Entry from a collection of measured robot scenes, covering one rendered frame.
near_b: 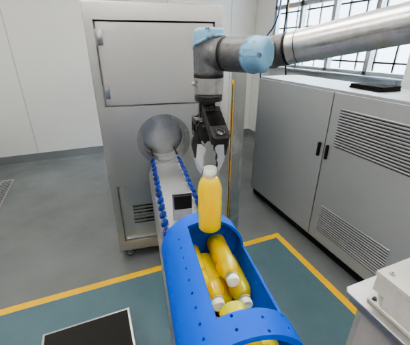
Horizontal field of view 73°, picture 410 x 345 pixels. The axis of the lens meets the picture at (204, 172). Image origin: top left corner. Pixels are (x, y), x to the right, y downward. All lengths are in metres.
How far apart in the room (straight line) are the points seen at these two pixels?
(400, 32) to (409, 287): 0.55
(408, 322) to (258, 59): 0.67
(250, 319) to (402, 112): 1.71
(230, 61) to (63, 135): 4.65
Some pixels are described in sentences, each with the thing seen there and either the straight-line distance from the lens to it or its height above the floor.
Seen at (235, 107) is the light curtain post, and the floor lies 1.47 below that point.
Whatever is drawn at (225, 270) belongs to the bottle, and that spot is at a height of 1.12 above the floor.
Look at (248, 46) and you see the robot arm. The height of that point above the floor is 1.75.
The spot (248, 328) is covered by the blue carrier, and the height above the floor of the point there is 1.23.
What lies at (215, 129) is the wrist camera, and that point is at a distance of 0.66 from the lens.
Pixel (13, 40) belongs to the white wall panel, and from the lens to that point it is 5.04.
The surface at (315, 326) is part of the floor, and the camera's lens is 2.30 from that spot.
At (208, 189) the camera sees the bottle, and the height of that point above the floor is 1.39.
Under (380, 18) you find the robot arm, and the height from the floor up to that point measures 1.80.
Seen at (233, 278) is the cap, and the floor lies 1.12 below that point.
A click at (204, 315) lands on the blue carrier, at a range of 0.69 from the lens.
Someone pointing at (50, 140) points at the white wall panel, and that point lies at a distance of 5.21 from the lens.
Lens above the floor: 1.75
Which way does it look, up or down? 25 degrees down
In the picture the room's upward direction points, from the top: straight up
